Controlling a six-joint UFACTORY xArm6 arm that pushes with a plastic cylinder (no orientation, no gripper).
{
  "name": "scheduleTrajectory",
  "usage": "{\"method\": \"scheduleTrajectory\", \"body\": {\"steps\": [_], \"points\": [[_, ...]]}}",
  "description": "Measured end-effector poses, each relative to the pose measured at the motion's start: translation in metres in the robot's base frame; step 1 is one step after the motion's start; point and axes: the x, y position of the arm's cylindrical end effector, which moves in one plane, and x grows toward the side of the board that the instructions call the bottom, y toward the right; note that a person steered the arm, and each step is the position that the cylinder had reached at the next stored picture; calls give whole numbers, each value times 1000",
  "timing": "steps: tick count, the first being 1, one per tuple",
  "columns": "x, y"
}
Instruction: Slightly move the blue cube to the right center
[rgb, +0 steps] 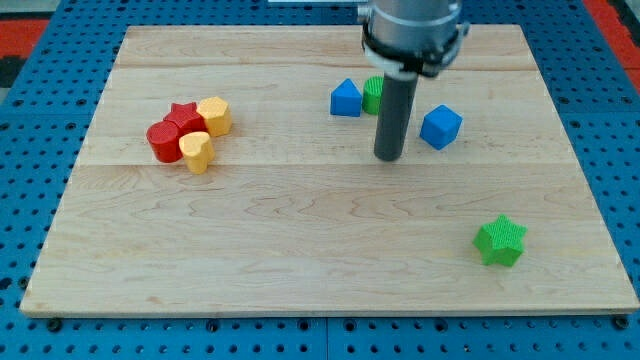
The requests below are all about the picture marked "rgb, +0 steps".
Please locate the blue cube block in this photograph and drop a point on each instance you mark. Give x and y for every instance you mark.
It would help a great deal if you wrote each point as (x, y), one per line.
(440, 127)

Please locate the wooden board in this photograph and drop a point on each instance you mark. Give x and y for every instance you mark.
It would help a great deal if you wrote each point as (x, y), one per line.
(295, 216)

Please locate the blue triangle block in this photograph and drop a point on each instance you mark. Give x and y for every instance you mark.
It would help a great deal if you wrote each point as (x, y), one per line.
(346, 100)

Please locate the green cylinder block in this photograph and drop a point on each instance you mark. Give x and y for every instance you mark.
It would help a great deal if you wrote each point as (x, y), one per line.
(372, 92)

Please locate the yellow hexagon block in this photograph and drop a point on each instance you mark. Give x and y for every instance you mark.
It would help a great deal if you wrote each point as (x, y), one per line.
(216, 115)

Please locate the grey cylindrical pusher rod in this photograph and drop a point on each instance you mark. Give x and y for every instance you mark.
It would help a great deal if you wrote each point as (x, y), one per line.
(394, 114)

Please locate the yellow heart block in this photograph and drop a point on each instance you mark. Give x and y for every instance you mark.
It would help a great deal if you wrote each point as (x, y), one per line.
(197, 150)

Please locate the red star block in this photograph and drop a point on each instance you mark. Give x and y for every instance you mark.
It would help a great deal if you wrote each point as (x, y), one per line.
(186, 118)

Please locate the red cylinder block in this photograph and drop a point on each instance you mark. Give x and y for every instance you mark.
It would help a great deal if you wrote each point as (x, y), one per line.
(163, 138)

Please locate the green star block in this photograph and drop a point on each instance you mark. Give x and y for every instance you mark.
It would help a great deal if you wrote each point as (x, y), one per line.
(501, 241)

